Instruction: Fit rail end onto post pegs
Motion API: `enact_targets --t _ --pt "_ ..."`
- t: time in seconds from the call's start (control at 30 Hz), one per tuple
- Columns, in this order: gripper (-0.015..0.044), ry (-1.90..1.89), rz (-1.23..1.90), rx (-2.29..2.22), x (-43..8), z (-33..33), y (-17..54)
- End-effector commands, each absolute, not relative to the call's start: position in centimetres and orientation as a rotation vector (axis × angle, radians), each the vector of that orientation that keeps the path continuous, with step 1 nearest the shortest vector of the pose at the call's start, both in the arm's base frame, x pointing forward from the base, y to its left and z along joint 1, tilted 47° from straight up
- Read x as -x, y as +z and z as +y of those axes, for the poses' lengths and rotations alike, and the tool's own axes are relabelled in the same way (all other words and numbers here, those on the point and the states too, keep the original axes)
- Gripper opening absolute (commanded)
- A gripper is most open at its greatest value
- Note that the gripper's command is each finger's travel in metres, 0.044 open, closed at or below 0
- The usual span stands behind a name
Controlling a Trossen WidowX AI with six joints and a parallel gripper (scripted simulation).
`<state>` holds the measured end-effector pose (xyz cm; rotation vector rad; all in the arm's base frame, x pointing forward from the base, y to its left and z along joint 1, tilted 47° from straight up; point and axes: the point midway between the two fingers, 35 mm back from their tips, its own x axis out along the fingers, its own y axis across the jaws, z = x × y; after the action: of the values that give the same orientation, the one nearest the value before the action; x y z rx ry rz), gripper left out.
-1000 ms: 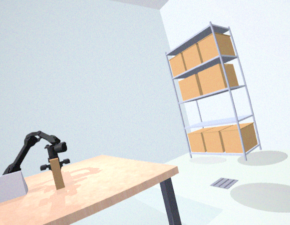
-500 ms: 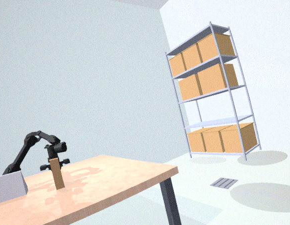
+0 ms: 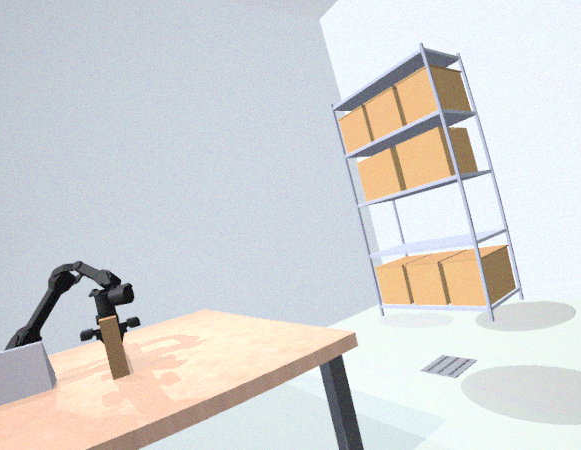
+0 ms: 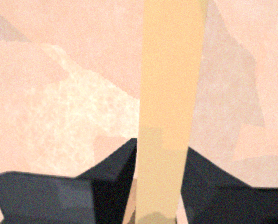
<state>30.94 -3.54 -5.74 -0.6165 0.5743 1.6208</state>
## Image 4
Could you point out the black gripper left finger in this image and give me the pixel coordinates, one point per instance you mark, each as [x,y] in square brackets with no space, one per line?
[99,195]

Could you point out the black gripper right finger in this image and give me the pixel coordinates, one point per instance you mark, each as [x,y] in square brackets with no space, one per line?
[212,196]

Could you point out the long tan wooden rail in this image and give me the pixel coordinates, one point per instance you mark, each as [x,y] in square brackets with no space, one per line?
[173,32]

